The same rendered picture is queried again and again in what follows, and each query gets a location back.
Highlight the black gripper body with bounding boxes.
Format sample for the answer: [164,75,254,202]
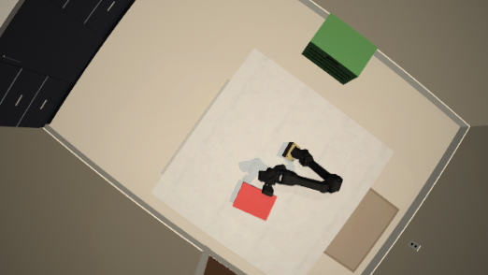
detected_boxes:
[262,181,276,196]

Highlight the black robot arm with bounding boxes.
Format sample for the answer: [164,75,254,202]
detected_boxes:
[258,146,343,194]

